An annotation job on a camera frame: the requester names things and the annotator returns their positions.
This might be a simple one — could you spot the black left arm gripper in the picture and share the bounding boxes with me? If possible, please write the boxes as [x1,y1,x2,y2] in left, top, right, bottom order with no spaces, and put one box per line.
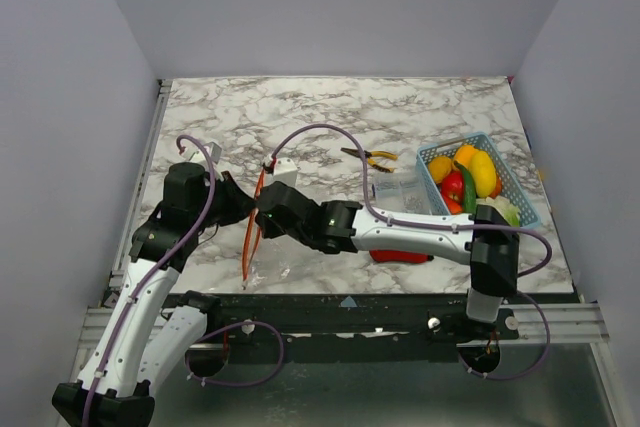
[193,170,257,230]

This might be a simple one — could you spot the clear zip bag orange zipper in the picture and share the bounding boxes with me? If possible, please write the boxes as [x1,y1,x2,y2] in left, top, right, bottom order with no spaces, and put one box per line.
[240,162,275,290]

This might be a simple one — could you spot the green chili pepper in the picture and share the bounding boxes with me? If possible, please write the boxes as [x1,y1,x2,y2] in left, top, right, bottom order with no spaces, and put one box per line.
[454,161,477,214]

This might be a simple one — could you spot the yellow lemon squash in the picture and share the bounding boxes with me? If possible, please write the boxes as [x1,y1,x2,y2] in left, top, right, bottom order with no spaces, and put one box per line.
[469,150,498,198]

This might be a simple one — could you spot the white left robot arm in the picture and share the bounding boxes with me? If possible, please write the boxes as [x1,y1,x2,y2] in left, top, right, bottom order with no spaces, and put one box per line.
[52,162,255,426]

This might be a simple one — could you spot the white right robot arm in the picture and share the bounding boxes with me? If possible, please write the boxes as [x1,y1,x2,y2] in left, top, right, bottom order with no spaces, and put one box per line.
[256,182,520,339]

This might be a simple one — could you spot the red black utility knife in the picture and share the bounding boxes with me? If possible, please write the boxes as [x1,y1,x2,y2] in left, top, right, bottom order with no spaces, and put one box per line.
[369,250,433,264]

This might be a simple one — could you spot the clear plastic screw box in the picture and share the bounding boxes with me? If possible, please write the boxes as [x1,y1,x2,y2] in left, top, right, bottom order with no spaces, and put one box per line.
[372,174,432,215]

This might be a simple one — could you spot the small yellow orange fruit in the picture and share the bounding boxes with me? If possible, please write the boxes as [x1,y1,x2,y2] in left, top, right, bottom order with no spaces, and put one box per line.
[427,156,452,185]

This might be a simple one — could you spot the red apple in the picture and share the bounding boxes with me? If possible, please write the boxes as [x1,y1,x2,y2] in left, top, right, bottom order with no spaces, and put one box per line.
[440,171,465,205]

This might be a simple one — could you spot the orange yellow bell pepper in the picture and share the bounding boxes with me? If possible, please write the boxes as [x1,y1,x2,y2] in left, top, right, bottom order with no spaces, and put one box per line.
[452,144,478,171]

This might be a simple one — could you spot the light blue plastic basket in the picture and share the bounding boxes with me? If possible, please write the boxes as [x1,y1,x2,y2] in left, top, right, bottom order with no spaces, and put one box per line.
[415,132,541,229]

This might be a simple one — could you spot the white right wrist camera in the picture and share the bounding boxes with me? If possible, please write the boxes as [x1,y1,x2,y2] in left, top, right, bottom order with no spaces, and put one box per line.
[263,157,298,187]

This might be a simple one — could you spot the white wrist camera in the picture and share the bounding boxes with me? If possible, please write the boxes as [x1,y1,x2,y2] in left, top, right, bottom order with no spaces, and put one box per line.
[190,142,222,166]
[263,157,298,187]

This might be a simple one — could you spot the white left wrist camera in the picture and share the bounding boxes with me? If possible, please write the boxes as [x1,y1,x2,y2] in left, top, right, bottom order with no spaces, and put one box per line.
[190,142,222,166]

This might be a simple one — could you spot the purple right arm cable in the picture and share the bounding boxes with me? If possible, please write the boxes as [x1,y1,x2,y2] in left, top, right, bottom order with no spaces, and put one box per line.
[271,124,554,381]

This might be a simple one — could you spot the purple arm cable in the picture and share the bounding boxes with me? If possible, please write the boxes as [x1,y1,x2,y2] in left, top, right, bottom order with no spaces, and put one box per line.
[271,124,554,381]
[82,134,286,427]

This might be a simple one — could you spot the yellow handled pliers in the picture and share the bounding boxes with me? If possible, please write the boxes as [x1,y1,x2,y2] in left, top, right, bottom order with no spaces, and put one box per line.
[340,147,398,173]

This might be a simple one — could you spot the black metal base rail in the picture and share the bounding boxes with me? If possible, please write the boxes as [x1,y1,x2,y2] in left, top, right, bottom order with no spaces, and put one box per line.
[149,291,526,363]

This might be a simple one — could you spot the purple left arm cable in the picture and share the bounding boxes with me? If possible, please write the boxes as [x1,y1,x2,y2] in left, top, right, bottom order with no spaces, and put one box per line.
[82,134,286,427]

